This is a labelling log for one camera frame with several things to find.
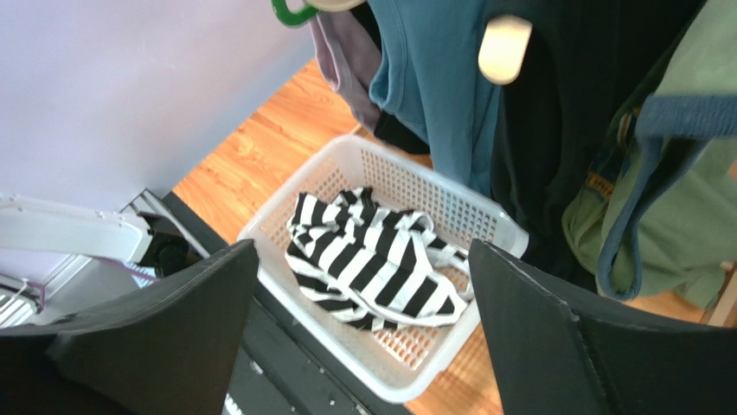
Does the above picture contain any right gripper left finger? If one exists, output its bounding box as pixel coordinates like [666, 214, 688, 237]
[1, 239, 260, 414]

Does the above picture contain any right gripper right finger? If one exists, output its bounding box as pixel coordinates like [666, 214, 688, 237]
[469, 239, 736, 414]

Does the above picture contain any black white striped tank top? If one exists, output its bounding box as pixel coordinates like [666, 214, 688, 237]
[285, 187, 474, 331]

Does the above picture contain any mauve tank top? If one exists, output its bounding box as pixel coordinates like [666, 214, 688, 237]
[309, 11, 381, 132]

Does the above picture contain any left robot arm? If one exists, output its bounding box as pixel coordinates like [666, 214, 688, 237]
[1, 194, 192, 281]

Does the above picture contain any olive green tank top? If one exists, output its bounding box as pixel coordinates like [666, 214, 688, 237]
[562, 1, 736, 309]

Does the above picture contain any teal plastic hanger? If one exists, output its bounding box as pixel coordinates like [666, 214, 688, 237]
[596, 93, 736, 301]

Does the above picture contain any blue tank top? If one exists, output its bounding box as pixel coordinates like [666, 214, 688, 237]
[368, 0, 501, 196]

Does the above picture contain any light wooden hanger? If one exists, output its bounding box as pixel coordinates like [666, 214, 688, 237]
[477, 16, 533, 86]

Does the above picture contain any green plastic hanger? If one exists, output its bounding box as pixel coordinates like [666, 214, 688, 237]
[271, 0, 320, 28]

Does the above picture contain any beige wooden hanger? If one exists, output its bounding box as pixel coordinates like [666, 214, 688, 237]
[304, 0, 366, 12]

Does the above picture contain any wooden clothes rack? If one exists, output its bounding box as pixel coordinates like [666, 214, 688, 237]
[702, 262, 736, 327]

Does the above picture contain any white plastic basket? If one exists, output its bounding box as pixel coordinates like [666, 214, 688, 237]
[240, 135, 529, 404]

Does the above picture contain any black garment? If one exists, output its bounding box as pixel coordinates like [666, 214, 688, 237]
[487, 0, 702, 291]

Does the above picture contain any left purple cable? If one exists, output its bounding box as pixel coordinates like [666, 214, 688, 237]
[16, 256, 159, 312]

